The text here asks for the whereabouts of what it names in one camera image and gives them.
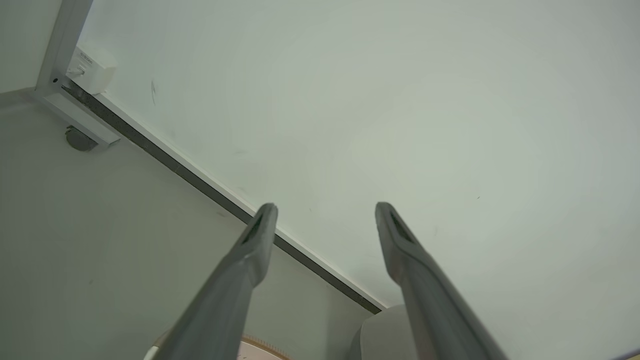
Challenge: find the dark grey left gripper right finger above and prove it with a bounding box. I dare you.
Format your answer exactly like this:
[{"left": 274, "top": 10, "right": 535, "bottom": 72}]
[{"left": 375, "top": 201, "right": 509, "bottom": 360}]

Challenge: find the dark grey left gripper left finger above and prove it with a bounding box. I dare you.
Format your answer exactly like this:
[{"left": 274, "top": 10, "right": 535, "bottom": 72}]
[{"left": 152, "top": 202, "right": 279, "bottom": 360}]

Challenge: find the grey fabric seat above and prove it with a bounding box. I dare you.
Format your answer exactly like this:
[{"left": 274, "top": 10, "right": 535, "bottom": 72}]
[{"left": 348, "top": 304, "right": 419, "bottom": 360}]

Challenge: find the dark grey baseboard strip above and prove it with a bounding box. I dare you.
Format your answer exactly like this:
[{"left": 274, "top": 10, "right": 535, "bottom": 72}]
[{"left": 61, "top": 82, "right": 385, "bottom": 315}]

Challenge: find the grey round frame foot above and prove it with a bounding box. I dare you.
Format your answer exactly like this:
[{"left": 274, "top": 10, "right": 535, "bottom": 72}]
[{"left": 65, "top": 126, "right": 98, "bottom": 152}]

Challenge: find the small white wall box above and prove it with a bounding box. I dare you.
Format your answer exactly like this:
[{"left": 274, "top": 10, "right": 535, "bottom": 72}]
[{"left": 66, "top": 45, "right": 118, "bottom": 96}]

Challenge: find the white metal frame post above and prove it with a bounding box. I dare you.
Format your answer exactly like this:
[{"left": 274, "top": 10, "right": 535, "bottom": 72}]
[{"left": 31, "top": 0, "right": 121, "bottom": 152}]

